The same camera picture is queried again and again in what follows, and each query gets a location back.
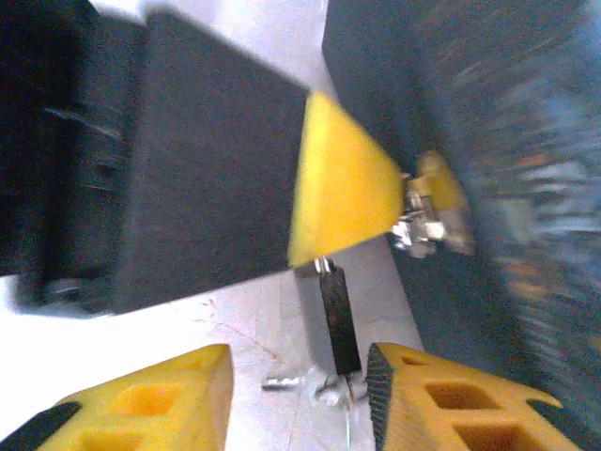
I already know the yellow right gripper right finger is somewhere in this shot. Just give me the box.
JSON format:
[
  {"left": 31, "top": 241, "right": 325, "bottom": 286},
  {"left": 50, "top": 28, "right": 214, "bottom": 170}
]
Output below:
[{"left": 365, "top": 341, "right": 586, "bottom": 451}]

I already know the small brass padlock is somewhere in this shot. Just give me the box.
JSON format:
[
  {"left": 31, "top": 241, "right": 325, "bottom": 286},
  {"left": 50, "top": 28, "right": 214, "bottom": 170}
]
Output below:
[{"left": 389, "top": 149, "right": 475, "bottom": 258}]

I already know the silver key ring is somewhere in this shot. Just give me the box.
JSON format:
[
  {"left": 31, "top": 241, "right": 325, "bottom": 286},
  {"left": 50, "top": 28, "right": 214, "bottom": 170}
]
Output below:
[{"left": 261, "top": 365, "right": 368, "bottom": 447}]

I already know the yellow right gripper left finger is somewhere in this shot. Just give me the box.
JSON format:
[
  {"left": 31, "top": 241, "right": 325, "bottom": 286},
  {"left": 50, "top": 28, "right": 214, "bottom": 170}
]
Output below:
[{"left": 0, "top": 343, "right": 235, "bottom": 451}]

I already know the Starry Night print card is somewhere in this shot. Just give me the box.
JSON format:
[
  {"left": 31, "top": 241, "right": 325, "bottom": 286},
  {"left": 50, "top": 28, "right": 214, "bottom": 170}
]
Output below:
[{"left": 398, "top": 0, "right": 601, "bottom": 451}]

